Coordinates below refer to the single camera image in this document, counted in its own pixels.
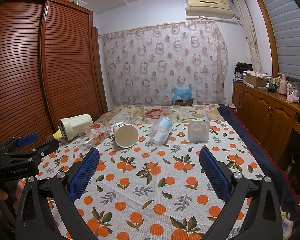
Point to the floral glass cup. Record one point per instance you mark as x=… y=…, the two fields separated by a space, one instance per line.
x=96 y=133

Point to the white air conditioner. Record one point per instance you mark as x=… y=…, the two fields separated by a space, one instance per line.
x=209 y=8

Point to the cardboard box on cabinet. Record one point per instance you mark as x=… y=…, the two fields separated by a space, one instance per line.
x=256 y=79

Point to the brown louvered wardrobe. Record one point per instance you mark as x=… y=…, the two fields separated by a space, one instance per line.
x=49 y=67

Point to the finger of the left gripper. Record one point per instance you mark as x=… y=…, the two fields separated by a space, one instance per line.
x=14 y=143
x=44 y=149

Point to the floral bed sheet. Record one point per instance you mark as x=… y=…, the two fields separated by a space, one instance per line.
x=138 y=114

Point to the clear plastic measuring cup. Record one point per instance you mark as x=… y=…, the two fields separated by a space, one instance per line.
x=160 y=130

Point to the orange print tablecloth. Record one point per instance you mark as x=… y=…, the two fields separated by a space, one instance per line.
x=151 y=191

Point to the dark blue blanket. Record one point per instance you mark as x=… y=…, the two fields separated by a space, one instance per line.
x=288 y=199

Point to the cream plastic cup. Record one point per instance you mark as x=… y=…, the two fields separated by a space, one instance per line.
x=70 y=127

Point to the cardboard box blue bag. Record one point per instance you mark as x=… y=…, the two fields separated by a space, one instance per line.
x=182 y=97

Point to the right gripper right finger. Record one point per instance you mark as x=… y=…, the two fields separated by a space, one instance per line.
x=263 y=218

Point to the stack of dark clothes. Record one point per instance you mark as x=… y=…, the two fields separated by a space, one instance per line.
x=240 y=69

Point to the pink tissue pack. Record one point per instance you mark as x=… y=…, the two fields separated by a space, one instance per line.
x=293 y=97

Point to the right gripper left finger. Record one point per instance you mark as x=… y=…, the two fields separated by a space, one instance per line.
x=35 y=219

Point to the yellow cloth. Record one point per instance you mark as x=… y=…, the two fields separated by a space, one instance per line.
x=57 y=135

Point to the pink circle lace curtain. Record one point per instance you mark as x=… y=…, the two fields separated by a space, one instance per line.
x=152 y=65

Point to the pink kettle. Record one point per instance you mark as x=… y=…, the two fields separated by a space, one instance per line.
x=282 y=84

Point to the grey window blind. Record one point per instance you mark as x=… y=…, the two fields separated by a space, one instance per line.
x=285 y=20

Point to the tied beige curtain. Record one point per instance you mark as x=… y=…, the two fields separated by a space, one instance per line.
x=249 y=30

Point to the white paper cup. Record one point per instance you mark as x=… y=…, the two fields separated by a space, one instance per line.
x=125 y=135

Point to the white square green cup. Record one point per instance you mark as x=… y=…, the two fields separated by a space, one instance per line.
x=199 y=130

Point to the wooden sideboard cabinet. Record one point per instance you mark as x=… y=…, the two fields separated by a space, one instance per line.
x=272 y=121

